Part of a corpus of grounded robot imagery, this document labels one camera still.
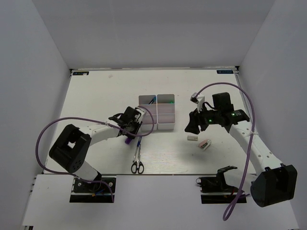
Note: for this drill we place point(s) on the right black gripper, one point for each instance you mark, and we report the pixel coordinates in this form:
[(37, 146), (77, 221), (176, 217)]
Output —
[(195, 120)]

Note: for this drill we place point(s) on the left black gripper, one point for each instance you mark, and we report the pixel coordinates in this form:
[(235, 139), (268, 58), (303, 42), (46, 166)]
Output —
[(137, 126)]

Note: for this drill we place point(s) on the purple highlighter marker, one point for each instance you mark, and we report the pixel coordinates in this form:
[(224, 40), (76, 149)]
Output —
[(128, 141)]

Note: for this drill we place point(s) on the black-handled scissors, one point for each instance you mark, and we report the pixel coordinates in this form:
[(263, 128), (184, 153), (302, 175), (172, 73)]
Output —
[(137, 166)]

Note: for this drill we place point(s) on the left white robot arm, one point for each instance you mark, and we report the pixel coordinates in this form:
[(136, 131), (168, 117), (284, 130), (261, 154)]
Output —
[(71, 147)]

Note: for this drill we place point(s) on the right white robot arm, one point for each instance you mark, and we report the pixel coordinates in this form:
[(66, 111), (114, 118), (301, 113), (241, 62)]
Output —
[(274, 182)]

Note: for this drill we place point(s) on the blue ballpoint pen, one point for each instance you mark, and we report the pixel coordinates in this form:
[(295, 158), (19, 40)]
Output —
[(138, 145)]

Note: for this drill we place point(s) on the grey dirty eraser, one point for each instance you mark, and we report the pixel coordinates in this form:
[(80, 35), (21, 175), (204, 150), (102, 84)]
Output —
[(192, 138)]

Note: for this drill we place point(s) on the left white compartment organizer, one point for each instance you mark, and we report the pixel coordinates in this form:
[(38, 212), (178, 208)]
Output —
[(147, 120)]

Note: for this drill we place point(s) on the white compartment organizer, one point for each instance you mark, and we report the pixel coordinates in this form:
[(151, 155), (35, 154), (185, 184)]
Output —
[(166, 116), (147, 120)]

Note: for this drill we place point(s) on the pink white eraser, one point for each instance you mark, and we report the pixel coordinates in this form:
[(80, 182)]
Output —
[(205, 144)]

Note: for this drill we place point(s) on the right white compartment organizer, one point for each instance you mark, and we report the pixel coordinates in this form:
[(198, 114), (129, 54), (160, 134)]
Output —
[(166, 116)]

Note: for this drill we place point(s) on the right blue corner label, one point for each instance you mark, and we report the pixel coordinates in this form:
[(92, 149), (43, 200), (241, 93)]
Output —
[(225, 71)]

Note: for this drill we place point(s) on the blue corner label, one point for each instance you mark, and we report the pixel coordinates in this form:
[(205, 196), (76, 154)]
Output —
[(225, 71), (80, 73)]

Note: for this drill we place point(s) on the left blue corner label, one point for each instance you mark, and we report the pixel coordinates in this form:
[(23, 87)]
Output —
[(80, 73)]

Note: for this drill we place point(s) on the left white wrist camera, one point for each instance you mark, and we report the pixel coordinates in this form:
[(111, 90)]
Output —
[(140, 113)]

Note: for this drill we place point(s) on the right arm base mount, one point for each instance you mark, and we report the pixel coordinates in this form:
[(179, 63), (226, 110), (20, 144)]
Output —
[(220, 188)]

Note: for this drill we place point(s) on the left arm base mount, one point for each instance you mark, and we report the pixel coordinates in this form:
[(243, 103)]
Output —
[(83, 192)]

